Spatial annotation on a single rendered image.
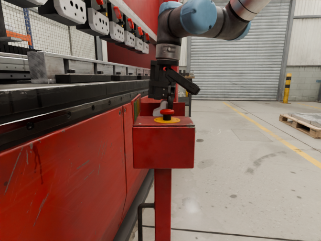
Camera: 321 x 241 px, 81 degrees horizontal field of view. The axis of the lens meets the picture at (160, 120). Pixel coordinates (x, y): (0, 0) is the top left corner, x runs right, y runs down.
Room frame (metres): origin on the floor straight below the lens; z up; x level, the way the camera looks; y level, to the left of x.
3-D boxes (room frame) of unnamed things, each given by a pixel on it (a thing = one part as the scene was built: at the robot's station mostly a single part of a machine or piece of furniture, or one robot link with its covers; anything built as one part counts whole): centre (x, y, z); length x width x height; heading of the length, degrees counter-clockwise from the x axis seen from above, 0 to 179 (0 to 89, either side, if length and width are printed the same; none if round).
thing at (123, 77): (1.15, 0.21, 0.89); 0.30 x 0.05 x 0.03; 169
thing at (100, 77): (0.76, 0.28, 0.89); 0.30 x 0.05 x 0.03; 169
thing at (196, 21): (0.52, -0.09, 1.04); 0.11 x 0.11 x 0.08; 28
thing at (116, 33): (1.13, 0.27, 1.18); 0.15 x 0.09 x 0.17; 169
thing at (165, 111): (0.50, -0.02, 0.79); 0.04 x 0.04 x 0.04
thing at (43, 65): (1.42, 0.22, 0.92); 1.67 x 0.06 x 0.10; 169
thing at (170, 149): (0.55, -0.01, 0.75); 0.20 x 0.16 x 0.18; 1
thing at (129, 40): (1.33, 0.23, 1.18); 0.15 x 0.09 x 0.17; 169
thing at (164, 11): (0.60, -0.03, 1.04); 0.09 x 0.08 x 0.11; 28
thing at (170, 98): (0.58, -0.03, 0.82); 0.05 x 0.02 x 0.09; 0
